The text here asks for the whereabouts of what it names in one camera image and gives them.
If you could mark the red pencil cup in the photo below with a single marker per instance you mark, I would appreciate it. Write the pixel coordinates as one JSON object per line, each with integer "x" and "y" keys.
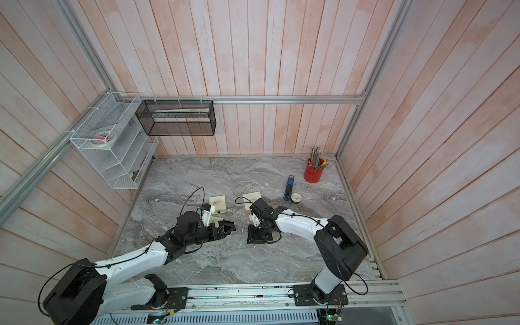
{"x": 313, "y": 174}

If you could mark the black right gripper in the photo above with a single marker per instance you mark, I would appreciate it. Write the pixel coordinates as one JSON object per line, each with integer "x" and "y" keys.
{"x": 254, "y": 238}

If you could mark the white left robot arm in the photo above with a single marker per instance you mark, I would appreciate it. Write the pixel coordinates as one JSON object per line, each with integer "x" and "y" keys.
{"x": 89, "y": 290}

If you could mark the white wire mesh shelf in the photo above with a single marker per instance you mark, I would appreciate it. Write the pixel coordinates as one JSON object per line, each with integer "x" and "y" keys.
{"x": 123, "y": 164}

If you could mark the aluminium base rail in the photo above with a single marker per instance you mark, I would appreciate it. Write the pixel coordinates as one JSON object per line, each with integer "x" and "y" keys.
{"x": 243, "y": 298}

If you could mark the black wire mesh basket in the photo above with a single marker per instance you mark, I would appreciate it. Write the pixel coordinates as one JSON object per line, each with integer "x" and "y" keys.
{"x": 177, "y": 117}

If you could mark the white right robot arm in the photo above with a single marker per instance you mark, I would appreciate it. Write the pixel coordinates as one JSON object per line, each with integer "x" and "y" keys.
{"x": 340, "y": 247}

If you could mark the coloured pencils bundle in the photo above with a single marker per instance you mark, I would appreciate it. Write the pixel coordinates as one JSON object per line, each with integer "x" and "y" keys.
{"x": 316, "y": 162}

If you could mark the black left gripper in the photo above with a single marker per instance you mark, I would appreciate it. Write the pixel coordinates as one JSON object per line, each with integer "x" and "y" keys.
{"x": 221, "y": 234}

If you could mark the tape roll on shelf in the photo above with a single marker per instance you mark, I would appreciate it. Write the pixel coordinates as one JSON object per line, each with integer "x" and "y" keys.
{"x": 102, "y": 139}

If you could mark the cream large gift box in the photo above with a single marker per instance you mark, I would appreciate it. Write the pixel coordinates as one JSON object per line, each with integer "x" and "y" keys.
{"x": 219, "y": 202}

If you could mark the cream small gift box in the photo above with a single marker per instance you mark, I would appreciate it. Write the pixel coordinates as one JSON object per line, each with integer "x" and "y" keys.
{"x": 249, "y": 199}

